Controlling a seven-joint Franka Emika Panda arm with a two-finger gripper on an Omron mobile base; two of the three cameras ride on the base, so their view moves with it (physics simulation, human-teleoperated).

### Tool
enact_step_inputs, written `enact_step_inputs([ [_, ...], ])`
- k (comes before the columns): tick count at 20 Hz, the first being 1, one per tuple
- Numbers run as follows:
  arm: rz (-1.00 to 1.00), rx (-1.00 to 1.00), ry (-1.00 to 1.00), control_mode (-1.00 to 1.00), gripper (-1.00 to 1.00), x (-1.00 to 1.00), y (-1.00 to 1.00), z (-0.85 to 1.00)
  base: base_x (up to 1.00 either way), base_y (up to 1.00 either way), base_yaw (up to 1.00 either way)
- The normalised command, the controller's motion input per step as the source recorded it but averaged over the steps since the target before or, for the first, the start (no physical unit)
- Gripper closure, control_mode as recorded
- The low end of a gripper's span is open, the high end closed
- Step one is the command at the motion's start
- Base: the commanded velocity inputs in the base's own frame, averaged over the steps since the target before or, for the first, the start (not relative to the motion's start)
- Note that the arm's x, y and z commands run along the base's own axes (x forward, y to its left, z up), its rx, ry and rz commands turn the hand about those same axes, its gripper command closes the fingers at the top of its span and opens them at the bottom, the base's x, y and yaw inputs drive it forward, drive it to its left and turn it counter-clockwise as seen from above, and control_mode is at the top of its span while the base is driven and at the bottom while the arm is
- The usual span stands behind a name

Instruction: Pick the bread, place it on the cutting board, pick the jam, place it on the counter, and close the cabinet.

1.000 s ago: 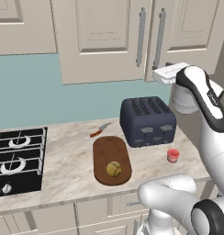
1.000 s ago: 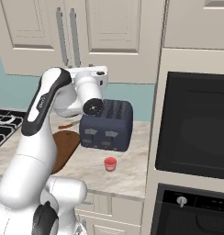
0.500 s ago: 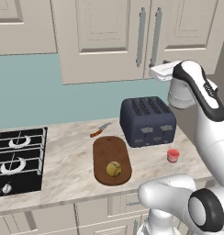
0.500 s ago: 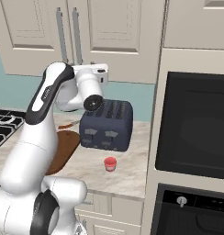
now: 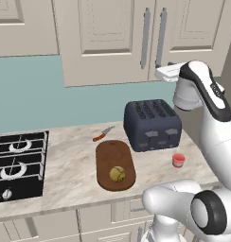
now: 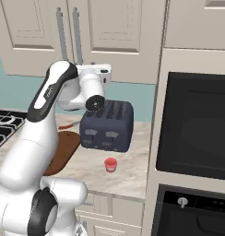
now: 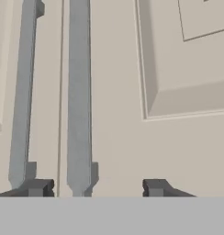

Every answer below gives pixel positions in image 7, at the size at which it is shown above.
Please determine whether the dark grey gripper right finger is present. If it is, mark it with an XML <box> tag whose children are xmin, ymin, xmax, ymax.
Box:
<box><xmin>142</xmin><ymin>178</ymin><xmax>197</xmax><ymax>198</ymax></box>

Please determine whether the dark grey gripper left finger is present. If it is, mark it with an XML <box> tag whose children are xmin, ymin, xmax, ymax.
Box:
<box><xmin>0</xmin><ymin>178</ymin><xmax>55</xmax><ymax>198</ymax></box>

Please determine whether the grey bar cabinet handle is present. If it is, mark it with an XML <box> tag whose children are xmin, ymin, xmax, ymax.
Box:
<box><xmin>7</xmin><ymin>0</ymin><xmax>46</xmax><ymax>191</ymax></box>
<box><xmin>66</xmin><ymin>0</ymin><xmax>100</xmax><ymax>198</ymax></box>

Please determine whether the beige cabinet door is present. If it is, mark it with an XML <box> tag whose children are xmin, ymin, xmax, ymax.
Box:
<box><xmin>0</xmin><ymin>0</ymin><xmax>63</xmax><ymax>198</ymax></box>
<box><xmin>58</xmin><ymin>0</ymin><xmax>224</xmax><ymax>198</ymax></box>

